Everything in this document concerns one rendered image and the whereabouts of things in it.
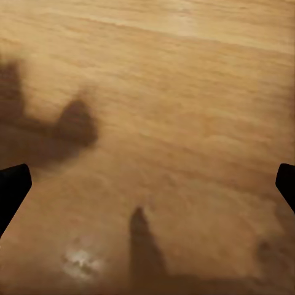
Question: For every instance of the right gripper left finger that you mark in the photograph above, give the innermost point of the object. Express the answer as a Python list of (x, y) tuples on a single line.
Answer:
[(15, 182)]

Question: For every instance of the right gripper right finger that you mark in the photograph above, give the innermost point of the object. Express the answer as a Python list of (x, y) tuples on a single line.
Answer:
[(285, 182)]

